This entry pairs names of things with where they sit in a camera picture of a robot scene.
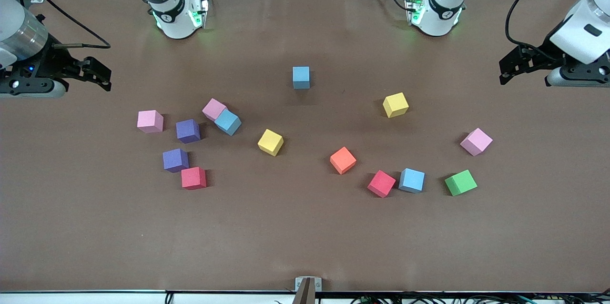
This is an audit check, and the grey metal bracket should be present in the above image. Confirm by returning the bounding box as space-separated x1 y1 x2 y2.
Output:
295 276 323 292

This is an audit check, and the blue foam cube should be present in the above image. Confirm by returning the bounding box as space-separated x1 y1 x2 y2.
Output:
214 110 242 136
292 66 311 90
398 168 426 194

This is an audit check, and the yellow foam cube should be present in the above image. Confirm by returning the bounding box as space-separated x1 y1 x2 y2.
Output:
258 129 285 157
383 92 409 119

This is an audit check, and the red foam cube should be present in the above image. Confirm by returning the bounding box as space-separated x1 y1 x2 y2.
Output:
181 167 208 191
367 170 397 198

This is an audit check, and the purple foam cube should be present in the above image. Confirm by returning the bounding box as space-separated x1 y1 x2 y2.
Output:
176 119 201 144
163 148 190 173

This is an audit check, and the pink foam cube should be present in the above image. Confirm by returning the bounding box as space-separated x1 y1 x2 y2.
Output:
137 110 164 133
202 98 227 122
460 128 493 157

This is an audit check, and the brown table mat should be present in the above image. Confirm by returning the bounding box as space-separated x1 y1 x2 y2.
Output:
0 0 610 293

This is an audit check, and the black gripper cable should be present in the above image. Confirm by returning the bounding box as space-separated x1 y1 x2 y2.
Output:
505 0 589 59
29 0 112 50

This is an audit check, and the green foam cube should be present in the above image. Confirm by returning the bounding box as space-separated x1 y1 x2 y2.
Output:
444 169 478 197

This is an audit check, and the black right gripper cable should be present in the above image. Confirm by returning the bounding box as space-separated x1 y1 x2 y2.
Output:
29 0 112 50

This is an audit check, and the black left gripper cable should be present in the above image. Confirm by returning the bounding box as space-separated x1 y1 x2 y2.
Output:
505 0 589 59

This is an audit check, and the orange foam cube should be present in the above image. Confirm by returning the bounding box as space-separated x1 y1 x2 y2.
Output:
330 147 357 175

